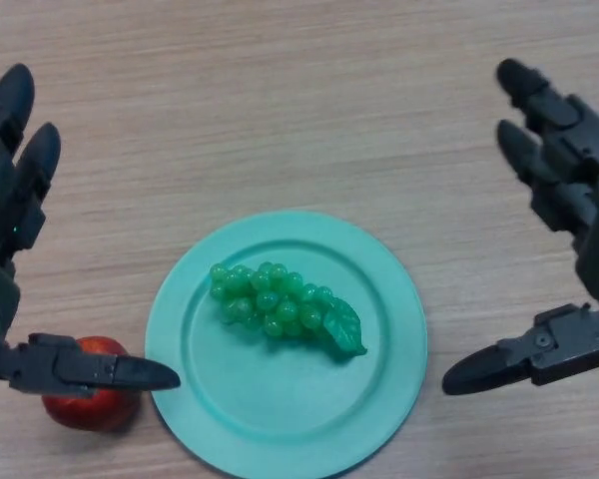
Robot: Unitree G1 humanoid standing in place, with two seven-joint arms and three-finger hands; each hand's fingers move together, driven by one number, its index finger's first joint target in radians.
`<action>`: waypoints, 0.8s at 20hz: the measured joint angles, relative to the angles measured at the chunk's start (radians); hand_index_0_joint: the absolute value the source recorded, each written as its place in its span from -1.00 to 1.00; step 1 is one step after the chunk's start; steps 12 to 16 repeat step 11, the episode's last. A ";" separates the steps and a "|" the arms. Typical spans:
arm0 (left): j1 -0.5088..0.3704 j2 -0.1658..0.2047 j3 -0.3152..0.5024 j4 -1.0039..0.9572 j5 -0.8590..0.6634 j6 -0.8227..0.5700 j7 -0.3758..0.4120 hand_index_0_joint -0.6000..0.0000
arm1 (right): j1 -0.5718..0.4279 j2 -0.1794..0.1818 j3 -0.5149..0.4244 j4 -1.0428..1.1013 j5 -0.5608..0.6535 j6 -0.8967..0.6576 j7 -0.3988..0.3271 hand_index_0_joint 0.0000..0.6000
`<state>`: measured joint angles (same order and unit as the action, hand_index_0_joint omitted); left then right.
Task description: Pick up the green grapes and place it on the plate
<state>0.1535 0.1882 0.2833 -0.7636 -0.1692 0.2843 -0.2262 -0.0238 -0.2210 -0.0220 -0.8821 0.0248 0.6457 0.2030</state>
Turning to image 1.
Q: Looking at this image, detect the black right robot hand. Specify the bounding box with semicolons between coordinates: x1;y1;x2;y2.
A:
441;58;599;397

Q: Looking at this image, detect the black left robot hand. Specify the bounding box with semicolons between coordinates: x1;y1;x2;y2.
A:
0;63;182;400

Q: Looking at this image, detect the green grape bunch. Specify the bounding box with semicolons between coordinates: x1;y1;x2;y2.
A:
208;261;369;361

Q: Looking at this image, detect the turquoise round plate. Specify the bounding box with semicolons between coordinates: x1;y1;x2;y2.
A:
144;210;427;473

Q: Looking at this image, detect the red apple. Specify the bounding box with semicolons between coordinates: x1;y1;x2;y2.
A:
40;335;141;433

